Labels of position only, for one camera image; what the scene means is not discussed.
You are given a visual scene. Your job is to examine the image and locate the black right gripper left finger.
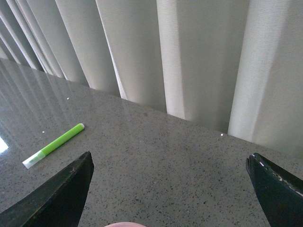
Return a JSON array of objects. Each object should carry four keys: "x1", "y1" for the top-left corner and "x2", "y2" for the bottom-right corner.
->
[{"x1": 0, "y1": 152, "x2": 94, "y2": 227}]

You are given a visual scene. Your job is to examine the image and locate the pink mesh cup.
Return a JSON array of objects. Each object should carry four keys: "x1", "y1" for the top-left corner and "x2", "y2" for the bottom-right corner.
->
[{"x1": 105, "y1": 222, "x2": 146, "y2": 227}]

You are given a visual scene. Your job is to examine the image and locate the white pleated curtain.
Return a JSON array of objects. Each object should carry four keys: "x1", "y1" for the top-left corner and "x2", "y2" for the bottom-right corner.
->
[{"x1": 0, "y1": 0, "x2": 303, "y2": 158}]

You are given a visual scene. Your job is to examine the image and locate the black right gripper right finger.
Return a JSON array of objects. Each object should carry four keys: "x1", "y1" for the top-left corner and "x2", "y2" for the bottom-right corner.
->
[{"x1": 246, "y1": 153, "x2": 303, "y2": 227}]

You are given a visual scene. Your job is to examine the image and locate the green highlighter pen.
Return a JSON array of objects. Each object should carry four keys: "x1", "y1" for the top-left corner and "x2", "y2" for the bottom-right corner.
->
[{"x1": 22, "y1": 123, "x2": 85, "y2": 169}]

